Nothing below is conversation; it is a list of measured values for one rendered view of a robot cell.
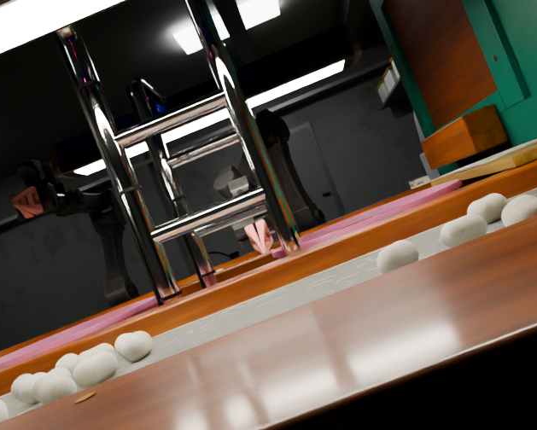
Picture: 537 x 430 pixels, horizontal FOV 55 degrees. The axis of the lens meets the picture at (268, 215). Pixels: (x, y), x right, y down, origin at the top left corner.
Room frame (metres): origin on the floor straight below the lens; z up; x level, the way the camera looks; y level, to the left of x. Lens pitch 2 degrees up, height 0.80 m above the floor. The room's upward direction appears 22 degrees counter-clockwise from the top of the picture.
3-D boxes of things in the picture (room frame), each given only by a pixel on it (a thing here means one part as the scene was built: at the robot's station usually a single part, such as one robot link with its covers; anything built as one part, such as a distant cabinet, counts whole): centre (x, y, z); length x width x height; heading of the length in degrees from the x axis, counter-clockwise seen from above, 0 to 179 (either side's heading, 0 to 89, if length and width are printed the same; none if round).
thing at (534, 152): (0.68, -0.34, 0.77); 0.33 x 0.15 x 0.01; 177
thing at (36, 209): (1.19, 0.53, 1.07); 0.09 x 0.07 x 0.07; 175
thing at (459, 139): (1.02, -0.41, 0.83); 0.30 x 0.06 x 0.07; 177
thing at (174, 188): (0.90, 0.05, 0.90); 0.20 x 0.19 x 0.45; 87
